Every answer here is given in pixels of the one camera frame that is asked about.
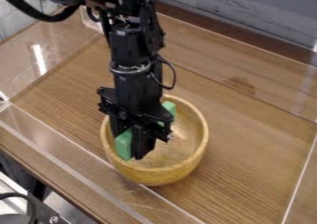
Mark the black cable lower left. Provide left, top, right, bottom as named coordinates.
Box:
left=0, top=192, right=39, bottom=224

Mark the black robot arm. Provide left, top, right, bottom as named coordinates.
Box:
left=51, top=0, right=176, bottom=160

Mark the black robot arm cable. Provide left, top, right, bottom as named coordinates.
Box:
left=0, top=0, right=85, bottom=23

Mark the clear acrylic corner bracket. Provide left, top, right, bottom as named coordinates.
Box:
left=79, top=6, right=103, bottom=32

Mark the black metal frame bracket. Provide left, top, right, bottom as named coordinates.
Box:
left=26, top=200, right=73, bottom=224

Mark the brown wooden bowl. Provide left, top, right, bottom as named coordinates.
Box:
left=101, top=94, right=210, bottom=186

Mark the green rectangular block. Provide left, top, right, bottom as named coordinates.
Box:
left=114, top=101, right=176, bottom=161

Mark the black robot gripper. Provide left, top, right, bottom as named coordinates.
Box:
left=98, top=69, right=176, bottom=160

